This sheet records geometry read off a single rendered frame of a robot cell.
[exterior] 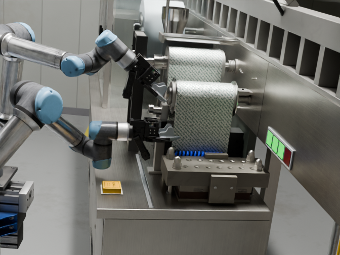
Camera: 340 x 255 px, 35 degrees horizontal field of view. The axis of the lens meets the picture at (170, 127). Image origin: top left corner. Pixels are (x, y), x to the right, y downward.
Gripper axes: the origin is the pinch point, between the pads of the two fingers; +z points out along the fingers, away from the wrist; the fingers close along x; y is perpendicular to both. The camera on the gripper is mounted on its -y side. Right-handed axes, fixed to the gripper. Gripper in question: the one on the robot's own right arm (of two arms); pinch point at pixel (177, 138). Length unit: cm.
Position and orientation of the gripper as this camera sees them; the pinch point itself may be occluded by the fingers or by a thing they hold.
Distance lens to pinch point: 216.7
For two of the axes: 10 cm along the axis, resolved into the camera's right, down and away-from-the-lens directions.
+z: 9.8, 0.4, 1.8
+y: 0.9, -9.5, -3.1
